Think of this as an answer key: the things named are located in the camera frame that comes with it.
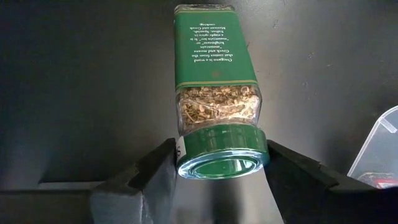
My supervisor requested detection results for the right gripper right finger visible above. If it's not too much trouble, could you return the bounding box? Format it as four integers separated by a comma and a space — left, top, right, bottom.
263, 139, 398, 224

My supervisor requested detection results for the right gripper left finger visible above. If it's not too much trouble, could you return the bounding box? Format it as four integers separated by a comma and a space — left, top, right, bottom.
89, 138, 178, 224

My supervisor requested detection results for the red spice tin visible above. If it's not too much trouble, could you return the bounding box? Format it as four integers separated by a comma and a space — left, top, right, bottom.
357, 172, 398, 190

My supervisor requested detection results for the green-lid glass spice jar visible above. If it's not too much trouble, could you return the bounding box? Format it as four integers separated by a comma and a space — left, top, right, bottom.
173, 3, 271, 180

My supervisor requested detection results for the clear plastic bin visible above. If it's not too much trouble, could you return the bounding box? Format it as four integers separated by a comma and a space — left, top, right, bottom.
346, 105, 398, 190

